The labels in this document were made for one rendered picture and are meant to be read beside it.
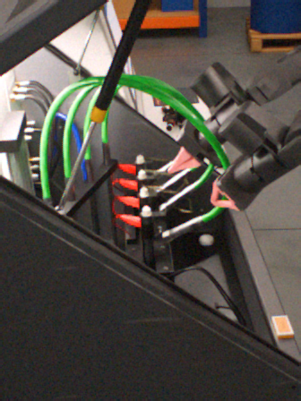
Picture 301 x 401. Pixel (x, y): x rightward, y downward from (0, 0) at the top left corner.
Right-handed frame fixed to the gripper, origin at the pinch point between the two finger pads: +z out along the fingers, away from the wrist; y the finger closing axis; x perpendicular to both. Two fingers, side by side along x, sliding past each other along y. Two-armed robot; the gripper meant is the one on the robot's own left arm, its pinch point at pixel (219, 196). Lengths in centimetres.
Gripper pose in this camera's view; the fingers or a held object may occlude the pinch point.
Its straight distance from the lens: 108.0
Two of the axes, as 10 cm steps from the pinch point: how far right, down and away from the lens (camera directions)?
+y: -5.9, 6.1, -5.3
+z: -4.2, 3.3, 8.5
